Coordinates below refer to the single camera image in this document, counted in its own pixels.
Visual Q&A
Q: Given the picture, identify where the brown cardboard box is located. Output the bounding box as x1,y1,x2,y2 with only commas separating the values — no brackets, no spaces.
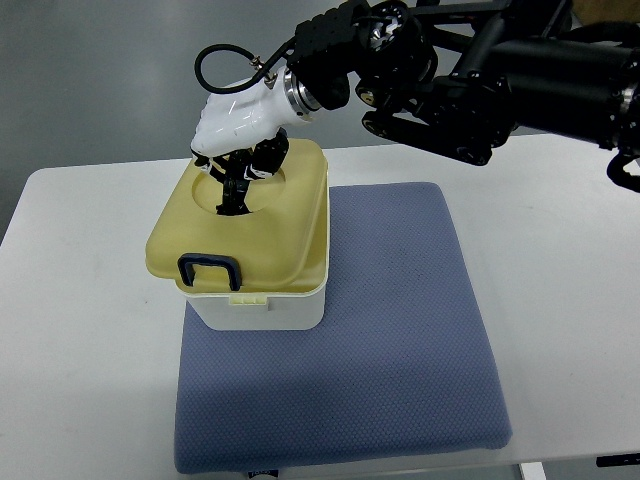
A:
573,0,640,25

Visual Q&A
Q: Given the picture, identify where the blue padded mat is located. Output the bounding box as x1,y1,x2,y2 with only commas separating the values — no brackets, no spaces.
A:
174,182,512,474

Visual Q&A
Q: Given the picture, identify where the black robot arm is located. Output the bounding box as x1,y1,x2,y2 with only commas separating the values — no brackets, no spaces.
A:
191,1,639,191

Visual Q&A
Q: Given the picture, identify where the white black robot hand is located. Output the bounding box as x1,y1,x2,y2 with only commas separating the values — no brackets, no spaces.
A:
189,69,321,182

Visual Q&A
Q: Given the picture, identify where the yellow storage box lid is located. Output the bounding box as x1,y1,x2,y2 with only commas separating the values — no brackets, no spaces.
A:
145,139,328,293

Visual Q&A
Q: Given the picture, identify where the black table control panel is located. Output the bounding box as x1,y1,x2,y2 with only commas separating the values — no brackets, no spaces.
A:
596,453,640,468

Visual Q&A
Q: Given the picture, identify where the white storage box base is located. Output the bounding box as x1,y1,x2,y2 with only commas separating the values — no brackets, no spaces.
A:
172,184,330,332

